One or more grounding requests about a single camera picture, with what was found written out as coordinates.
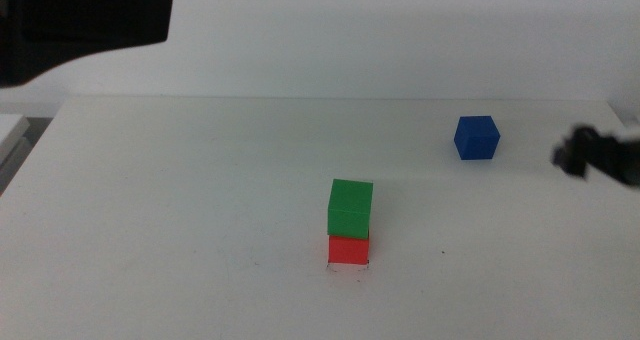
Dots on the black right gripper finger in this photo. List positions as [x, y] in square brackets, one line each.
[570, 161]
[584, 136]

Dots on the blue cube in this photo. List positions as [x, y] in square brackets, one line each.
[477, 139]

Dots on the green cube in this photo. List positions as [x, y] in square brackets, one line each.
[350, 210]

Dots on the red cube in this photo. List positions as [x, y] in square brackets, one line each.
[348, 251]

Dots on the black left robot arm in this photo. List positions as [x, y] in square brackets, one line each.
[75, 25]

